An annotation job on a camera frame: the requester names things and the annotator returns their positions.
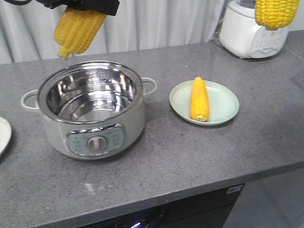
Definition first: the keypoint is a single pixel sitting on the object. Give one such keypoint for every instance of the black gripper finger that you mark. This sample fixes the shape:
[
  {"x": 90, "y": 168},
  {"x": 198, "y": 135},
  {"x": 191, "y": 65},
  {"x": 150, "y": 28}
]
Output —
[{"x": 108, "y": 7}]

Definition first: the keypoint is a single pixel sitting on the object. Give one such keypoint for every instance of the yellow corn cob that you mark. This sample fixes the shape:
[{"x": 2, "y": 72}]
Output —
[
  {"x": 199, "y": 101},
  {"x": 76, "y": 30},
  {"x": 275, "y": 14}
]

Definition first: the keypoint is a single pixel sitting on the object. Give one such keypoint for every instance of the grey pleated curtain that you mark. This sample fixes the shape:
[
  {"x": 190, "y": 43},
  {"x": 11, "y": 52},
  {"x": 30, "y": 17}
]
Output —
[{"x": 26, "y": 32}]

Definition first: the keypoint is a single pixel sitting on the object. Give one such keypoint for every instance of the green electric cooking pot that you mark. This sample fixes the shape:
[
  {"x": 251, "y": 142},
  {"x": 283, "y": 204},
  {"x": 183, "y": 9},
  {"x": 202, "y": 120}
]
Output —
[{"x": 93, "y": 109}]

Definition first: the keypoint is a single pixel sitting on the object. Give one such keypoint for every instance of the white blender appliance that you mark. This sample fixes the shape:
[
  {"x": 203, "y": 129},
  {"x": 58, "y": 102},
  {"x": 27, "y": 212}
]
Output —
[{"x": 240, "y": 34}]

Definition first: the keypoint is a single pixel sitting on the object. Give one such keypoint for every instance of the light green round plate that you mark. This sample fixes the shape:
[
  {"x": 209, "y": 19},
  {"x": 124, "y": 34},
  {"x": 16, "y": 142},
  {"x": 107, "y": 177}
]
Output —
[{"x": 223, "y": 104}]

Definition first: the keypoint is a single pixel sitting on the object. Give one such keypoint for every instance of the white round plate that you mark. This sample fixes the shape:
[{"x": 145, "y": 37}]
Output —
[{"x": 5, "y": 134}]

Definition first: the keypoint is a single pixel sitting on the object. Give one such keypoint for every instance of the black disinfection cabinet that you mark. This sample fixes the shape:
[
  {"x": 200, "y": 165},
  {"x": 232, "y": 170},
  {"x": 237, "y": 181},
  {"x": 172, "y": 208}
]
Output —
[{"x": 207, "y": 210}]

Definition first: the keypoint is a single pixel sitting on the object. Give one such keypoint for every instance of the grey cabinet door right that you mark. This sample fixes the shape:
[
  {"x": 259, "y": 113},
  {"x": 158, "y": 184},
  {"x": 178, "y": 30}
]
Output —
[{"x": 273, "y": 202}]

